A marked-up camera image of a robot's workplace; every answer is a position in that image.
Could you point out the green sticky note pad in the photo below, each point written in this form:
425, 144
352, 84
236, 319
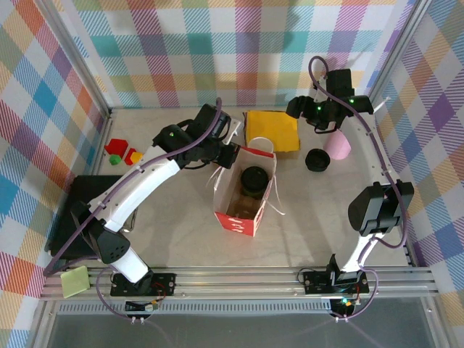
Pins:
75, 282

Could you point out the black plastic cup lid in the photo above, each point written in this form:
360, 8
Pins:
254, 177
318, 160

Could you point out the pink cylindrical holder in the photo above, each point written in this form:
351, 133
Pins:
339, 146

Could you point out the small red block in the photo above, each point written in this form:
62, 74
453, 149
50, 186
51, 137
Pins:
128, 156

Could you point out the long white wrapped straw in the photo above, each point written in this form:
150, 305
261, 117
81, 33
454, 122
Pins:
384, 103

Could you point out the green block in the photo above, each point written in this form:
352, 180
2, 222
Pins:
115, 160

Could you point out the aluminium frame post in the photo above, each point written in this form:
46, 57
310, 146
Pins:
72, 54
398, 47

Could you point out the brown cardboard cup carrier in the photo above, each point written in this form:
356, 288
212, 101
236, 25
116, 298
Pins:
241, 208

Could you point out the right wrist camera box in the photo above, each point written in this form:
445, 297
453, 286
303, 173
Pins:
320, 90

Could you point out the small connector board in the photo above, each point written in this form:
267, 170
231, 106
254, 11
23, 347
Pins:
344, 304
148, 308

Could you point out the black box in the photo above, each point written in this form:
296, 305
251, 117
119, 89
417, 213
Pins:
83, 188

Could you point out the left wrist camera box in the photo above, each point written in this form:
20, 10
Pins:
235, 128

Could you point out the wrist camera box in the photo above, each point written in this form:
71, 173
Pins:
320, 90
235, 128

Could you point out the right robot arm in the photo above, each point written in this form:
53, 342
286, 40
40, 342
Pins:
377, 210

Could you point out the aluminium frame rail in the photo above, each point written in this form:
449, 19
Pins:
235, 282

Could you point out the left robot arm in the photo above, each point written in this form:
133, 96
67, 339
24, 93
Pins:
145, 188

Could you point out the red and white paper bag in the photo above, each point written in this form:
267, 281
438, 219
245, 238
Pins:
235, 224

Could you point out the yellow block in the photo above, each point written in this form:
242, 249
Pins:
137, 157

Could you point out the yellow napkin stack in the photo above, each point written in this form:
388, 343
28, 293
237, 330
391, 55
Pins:
275, 127

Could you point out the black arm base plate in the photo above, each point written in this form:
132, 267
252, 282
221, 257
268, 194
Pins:
165, 282
315, 282

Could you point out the large red block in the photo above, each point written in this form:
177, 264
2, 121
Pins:
116, 146

